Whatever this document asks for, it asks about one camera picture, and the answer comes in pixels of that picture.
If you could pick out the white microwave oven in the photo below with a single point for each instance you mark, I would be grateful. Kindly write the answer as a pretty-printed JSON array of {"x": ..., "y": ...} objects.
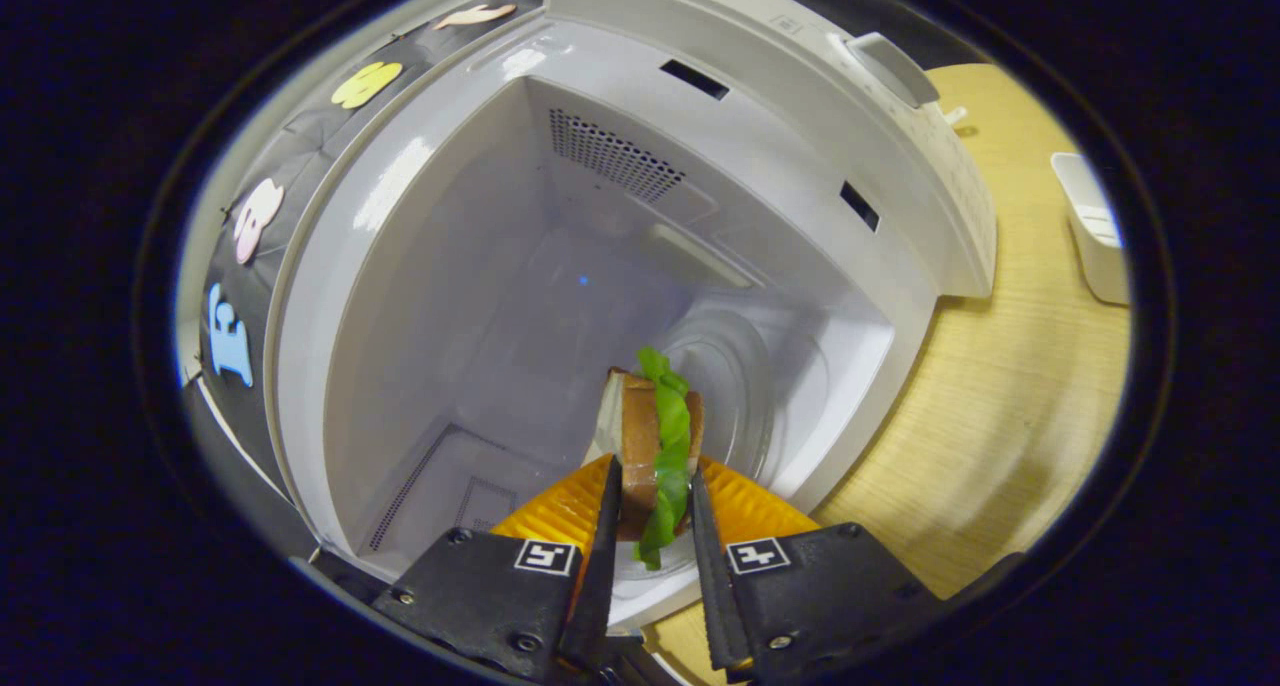
[{"x": 450, "y": 266}]

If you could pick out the white rectangular tray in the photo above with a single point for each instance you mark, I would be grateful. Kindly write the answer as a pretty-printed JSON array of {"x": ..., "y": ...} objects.
[{"x": 1095, "y": 256}]

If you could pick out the bread and lettuce sandwich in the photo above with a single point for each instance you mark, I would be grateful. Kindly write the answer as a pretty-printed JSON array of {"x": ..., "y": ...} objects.
[{"x": 640, "y": 436}]

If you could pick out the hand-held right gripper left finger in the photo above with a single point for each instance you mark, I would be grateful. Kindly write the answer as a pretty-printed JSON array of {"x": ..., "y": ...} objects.
[{"x": 500, "y": 591}]

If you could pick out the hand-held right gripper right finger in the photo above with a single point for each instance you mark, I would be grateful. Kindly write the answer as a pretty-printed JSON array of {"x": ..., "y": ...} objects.
[{"x": 830, "y": 586}]

